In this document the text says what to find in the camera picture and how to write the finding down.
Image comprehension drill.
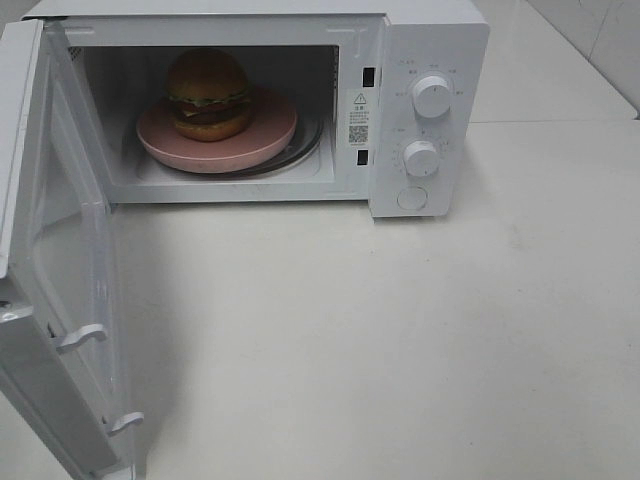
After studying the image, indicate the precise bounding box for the round white door button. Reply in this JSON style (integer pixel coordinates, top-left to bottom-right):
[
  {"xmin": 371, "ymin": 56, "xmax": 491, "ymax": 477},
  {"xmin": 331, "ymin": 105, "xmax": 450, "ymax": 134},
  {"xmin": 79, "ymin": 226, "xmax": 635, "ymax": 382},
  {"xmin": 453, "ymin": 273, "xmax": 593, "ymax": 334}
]
[{"xmin": 397, "ymin": 186, "xmax": 428, "ymax": 211}]

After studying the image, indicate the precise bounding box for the pink plate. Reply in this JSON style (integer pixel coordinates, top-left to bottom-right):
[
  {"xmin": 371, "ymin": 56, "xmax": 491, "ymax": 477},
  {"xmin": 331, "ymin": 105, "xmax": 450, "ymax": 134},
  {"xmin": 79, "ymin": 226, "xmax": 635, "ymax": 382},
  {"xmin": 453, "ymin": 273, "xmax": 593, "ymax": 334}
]
[{"xmin": 136, "ymin": 88, "xmax": 298, "ymax": 174}]

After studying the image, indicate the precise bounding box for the burger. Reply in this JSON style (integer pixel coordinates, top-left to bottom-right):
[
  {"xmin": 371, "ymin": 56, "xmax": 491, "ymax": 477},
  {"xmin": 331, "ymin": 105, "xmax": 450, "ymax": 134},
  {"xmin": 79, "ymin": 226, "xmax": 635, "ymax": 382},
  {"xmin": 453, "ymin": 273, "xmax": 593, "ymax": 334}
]
[{"xmin": 165, "ymin": 48, "xmax": 252, "ymax": 142}]

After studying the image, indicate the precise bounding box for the glass microwave turntable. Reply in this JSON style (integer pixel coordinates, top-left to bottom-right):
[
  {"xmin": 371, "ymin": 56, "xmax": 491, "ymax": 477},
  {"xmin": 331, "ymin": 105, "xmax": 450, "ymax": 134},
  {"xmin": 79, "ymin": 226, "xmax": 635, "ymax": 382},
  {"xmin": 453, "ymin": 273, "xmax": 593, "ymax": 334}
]
[{"xmin": 236, "ymin": 115, "xmax": 323, "ymax": 177}]

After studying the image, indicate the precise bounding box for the lower white microwave knob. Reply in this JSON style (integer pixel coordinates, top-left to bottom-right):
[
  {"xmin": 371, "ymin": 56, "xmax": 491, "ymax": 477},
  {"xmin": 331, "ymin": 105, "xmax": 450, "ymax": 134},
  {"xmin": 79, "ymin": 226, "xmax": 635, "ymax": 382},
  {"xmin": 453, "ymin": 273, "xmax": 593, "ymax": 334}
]
[{"xmin": 403, "ymin": 140, "xmax": 441, "ymax": 177}]

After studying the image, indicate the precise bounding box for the white microwave knob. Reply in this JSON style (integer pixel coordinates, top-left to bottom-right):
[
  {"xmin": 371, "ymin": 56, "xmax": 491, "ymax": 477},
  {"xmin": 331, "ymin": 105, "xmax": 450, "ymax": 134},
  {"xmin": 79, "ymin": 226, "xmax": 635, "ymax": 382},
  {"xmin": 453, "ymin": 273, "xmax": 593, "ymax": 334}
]
[
  {"xmin": 410, "ymin": 73, "xmax": 452, "ymax": 119},
  {"xmin": 403, "ymin": 140, "xmax": 441, "ymax": 177}
]

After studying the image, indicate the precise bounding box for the white microwave oven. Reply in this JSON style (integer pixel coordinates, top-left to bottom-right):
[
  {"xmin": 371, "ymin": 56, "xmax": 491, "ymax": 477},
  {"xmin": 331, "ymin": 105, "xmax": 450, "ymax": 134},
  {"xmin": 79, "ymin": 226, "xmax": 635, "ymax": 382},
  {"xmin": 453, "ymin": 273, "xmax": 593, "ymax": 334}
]
[{"xmin": 27, "ymin": 1, "xmax": 490, "ymax": 217}]

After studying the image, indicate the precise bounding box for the upper white microwave knob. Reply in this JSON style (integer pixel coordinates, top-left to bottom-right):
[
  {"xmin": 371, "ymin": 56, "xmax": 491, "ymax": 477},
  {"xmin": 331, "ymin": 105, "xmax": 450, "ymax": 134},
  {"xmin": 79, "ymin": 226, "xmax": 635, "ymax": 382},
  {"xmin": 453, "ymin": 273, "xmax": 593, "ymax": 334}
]
[{"xmin": 410, "ymin": 73, "xmax": 452, "ymax": 119}]

